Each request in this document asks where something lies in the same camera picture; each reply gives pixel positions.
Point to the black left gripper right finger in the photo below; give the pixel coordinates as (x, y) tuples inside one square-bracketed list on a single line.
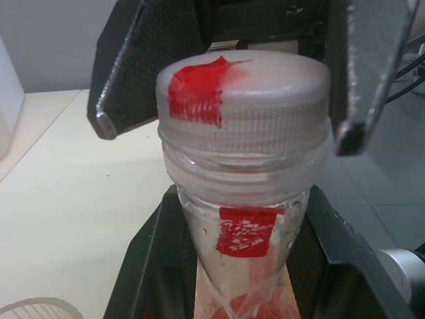
[(345, 285)]

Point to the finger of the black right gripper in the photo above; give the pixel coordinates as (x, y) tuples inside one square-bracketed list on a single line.
[(139, 83), (368, 66)]

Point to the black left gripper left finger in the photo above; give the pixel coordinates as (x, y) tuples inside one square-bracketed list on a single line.
[(156, 272)]

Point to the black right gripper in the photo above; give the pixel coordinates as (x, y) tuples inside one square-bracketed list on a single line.
[(259, 20)]

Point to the white ribbed cap red mark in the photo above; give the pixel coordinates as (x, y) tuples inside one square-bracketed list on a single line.
[(265, 99)]

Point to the clear juice bottle red mark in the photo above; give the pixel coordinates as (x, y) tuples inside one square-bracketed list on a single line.
[(245, 192)]

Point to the silver robot body part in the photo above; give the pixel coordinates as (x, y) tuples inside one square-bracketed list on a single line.
[(403, 269)]

